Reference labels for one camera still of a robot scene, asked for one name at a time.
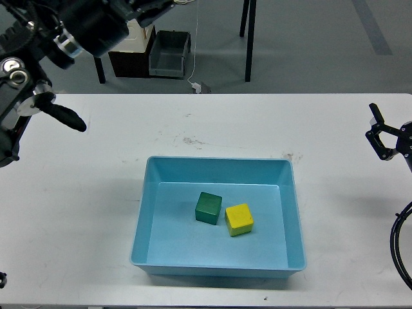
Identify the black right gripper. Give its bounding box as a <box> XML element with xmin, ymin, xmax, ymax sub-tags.
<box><xmin>364</xmin><ymin>102</ymin><xmax>412</xmax><ymax>171</ymax></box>

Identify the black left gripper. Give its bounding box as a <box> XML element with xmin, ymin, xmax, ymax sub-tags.
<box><xmin>54</xmin><ymin>0</ymin><xmax>175</xmax><ymax>58</ymax></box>

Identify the yellow cube block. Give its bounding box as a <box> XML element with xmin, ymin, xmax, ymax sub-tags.
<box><xmin>225</xmin><ymin>203</ymin><xmax>254</xmax><ymax>237</ymax></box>

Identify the green cube block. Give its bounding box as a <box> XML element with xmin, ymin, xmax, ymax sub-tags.
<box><xmin>195</xmin><ymin>192</ymin><xmax>223</xmax><ymax>225</ymax></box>

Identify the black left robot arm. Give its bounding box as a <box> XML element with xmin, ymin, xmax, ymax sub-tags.
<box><xmin>1</xmin><ymin>1</ymin><xmax>176</xmax><ymax>167</ymax></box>

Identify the black box under crate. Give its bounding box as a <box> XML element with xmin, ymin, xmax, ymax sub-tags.
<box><xmin>108</xmin><ymin>26</ymin><xmax>156</xmax><ymax>79</ymax></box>

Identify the cream plastic crate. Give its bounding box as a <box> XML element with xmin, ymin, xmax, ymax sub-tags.
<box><xmin>110</xmin><ymin>19</ymin><xmax>154</xmax><ymax>53</ymax></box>

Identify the dark grey storage bin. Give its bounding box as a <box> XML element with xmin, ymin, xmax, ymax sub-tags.
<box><xmin>149</xmin><ymin>30</ymin><xmax>191</xmax><ymax>79</ymax></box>

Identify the black table leg left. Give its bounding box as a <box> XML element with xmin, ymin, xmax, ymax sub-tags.
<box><xmin>93</xmin><ymin>57</ymin><xmax>106</xmax><ymax>84</ymax></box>

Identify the black table leg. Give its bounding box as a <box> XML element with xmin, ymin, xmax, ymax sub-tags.
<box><xmin>93</xmin><ymin>57</ymin><xmax>106</xmax><ymax>84</ymax></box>
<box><xmin>239</xmin><ymin>0</ymin><xmax>257</xmax><ymax>82</ymax></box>

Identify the black table leg right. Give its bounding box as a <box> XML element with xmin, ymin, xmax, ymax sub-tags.
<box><xmin>239</xmin><ymin>0</ymin><xmax>257</xmax><ymax>82</ymax></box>

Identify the blue plastic tray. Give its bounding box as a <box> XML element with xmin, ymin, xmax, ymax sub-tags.
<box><xmin>130</xmin><ymin>156</ymin><xmax>306</xmax><ymax>278</ymax></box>

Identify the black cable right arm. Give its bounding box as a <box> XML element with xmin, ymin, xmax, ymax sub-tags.
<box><xmin>389</xmin><ymin>201</ymin><xmax>412</xmax><ymax>290</ymax></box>

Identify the white cable with charger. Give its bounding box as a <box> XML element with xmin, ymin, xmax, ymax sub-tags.
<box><xmin>173</xmin><ymin>0</ymin><xmax>202</xmax><ymax>94</ymax></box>

